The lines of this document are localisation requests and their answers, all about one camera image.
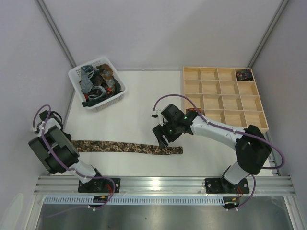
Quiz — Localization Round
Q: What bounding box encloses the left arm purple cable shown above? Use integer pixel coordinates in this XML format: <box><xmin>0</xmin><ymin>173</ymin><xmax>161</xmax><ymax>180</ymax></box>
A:
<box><xmin>32</xmin><ymin>104</ymin><xmax>116</xmax><ymax>218</ymax></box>

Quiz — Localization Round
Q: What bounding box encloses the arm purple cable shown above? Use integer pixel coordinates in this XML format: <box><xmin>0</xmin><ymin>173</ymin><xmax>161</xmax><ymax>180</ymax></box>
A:
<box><xmin>153</xmin><ymin>94</ymin><xmax>286</xmax><ymax>209</ymax></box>
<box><xmin>32</xmin><ymin>104</ymin><xmax>116</xmax><ymax>218</ymax></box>

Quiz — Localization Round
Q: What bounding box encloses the dark green tie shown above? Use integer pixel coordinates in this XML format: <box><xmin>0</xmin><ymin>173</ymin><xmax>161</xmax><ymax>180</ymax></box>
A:
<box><xmin>82</xmin><ymin>81</ymin><xmax>122</xmax><ymax>107</ymax></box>

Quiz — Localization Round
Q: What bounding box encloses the grey patterned tie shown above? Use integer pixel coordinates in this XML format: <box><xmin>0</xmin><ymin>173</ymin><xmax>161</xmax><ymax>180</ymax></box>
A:
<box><xmin>79</xmin><ymin>65</ymin><xmax>106</xmax><ymax>101</ymax></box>

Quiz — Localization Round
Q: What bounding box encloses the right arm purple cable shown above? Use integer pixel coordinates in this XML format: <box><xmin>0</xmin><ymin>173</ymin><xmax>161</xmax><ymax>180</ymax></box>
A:
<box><xmin>153</xmin><ymin>94</ymin><xmax>286</xmax><ymax>209</ymax></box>

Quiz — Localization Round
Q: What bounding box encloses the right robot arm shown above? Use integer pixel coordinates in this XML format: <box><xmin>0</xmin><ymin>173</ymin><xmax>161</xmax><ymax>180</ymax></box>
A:
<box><xmin>152</xmin><ymin>111</ymin><xmax>272</xmax><ymax>185</ymax></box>

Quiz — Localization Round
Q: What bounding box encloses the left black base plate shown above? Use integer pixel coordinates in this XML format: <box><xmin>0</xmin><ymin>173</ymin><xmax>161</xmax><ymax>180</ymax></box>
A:
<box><xmin>78</xmin><ymin>177</ymin><xmax>121</xmax><ymax>193</ymax></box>

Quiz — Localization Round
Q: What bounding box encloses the wooden compartment tray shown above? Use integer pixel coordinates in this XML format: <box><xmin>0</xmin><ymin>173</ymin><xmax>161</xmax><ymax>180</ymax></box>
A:
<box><xmin>183</xmin><ymin>67</ymin><xmax>269</xmax><ymax>133</ymax></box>

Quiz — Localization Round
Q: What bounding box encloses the brown floral tie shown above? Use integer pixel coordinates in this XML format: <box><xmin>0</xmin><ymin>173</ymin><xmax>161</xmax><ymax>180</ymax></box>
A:
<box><xmin>71</xmin><ymin>140</ymin><xmax>183</xmax><ymax>155</ymax></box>

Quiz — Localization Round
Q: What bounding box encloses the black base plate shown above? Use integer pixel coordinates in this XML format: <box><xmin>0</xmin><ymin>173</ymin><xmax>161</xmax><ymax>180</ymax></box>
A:
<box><xmin>78</xmin><ymin>177</ymin><xmax>121</xmax><ymax>193</ymax></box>
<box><xmin>204</xmin><ymin>178</ymin><xmax>250</xmax><ymax>194</ymax></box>

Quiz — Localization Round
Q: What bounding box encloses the white plastic basket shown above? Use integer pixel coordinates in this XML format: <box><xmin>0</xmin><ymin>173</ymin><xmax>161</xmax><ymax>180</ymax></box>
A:
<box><xmin>68</xmin><ymin>56</ymin><xmax>127</xmax><ymax>111</ymax></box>

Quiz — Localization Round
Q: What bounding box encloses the rolled red patterned tie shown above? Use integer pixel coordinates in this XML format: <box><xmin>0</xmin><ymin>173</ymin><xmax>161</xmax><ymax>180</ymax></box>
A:
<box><xmin>186</xmin><ymin>108</ymin><xmax>203</xmax><ymax>113</ymax></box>

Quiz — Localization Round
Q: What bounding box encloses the white slotted cable duct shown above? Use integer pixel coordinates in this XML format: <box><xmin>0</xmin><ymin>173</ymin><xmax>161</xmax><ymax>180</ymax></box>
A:
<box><xmin>44</xmin><ymin>195</ymin><xmax>229</xmax><ymax>206</ymax></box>

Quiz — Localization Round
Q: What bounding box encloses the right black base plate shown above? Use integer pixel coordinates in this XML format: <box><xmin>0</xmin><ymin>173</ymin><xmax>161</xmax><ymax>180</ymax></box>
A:
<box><xmin>204</xmin><ymin>178</ymin><xmax>250</xmax><ymax>194</ymax></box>

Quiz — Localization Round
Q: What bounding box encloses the brown orange patterned tie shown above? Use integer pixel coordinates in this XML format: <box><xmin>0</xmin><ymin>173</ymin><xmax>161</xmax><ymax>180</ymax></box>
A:
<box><xmin>96</xmin><ymin>64</ymin><xmax>116</xmax><ymax>91</ymax></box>

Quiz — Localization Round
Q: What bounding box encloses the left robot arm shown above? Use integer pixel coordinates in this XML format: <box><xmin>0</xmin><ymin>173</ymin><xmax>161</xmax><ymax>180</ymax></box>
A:
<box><xmin>28</xmin><ymin>110</ymin><xmax>101</xmax><ymax>184</ymax></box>

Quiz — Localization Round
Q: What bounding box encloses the rolled dark floral tie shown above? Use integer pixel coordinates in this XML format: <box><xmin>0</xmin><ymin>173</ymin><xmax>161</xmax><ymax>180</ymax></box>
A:
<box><xmin>236</xmin><ymin>69</ymin><xmax>254</xmax><ymax>81</ymax></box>

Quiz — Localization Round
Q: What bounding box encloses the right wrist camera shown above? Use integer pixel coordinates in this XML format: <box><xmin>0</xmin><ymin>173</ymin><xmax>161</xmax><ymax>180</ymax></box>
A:
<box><xmin>152</xmin><ymin>103</ymin><xmax>184</xmax><ymax>126</ymax></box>

